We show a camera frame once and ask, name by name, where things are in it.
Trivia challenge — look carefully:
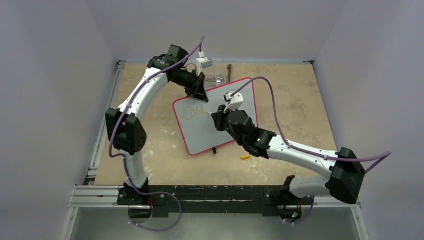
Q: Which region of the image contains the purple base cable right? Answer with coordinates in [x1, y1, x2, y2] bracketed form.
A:
[283, 195, 316, 226]

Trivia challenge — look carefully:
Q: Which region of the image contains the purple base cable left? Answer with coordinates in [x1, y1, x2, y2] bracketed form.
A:
[128, 191, 183, 233]

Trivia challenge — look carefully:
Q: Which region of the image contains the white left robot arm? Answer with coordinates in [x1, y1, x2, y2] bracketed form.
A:
[105, 43, 211, 205]

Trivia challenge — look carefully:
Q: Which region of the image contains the clear plastic holder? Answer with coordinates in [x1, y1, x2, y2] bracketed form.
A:
[203, 71, 228, 89]

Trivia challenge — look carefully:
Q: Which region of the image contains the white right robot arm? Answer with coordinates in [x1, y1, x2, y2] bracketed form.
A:
[211, 105, 366, 204]

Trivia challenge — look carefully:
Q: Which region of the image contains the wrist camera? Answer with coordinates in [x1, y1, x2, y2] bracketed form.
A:
[224, 91, 244, 113]
[195, 51, 213, 76]

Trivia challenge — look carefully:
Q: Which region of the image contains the yellow marker cap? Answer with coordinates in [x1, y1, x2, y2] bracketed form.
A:
[240, 155, 251, 161]

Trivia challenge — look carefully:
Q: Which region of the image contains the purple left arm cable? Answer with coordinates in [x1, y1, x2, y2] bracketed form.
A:
[108, 35, 206, 196]

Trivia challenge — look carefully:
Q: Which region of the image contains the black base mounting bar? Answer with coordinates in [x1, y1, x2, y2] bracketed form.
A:
[117, 184, 313, 219]

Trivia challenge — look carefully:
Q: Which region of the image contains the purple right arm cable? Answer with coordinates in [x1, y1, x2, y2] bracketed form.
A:
[231, 76, 392, 175]

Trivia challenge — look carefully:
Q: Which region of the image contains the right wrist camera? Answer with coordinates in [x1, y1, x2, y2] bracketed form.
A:
[224, 91, 244, 113]

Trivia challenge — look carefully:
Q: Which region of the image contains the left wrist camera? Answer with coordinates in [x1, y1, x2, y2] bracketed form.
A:
[195, 51, 213, 76]

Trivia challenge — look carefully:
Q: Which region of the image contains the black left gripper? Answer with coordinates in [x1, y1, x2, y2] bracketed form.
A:
[171, 69, 209, 103]

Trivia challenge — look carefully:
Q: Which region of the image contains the red framed whiteboard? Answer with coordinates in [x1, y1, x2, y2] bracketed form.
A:
[172, 77, 259, 157]

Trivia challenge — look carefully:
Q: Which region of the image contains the black stop block top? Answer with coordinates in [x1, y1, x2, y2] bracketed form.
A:
[227, 64, 233, 82]

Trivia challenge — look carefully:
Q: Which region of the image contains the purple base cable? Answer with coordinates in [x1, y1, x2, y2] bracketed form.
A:
[283, 195, 316, 226]
[128, 191, 183, 233]

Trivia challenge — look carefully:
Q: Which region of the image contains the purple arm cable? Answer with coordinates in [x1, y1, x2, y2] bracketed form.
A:
[231, 76, 392, 175]
[108, 35, 206, 196]

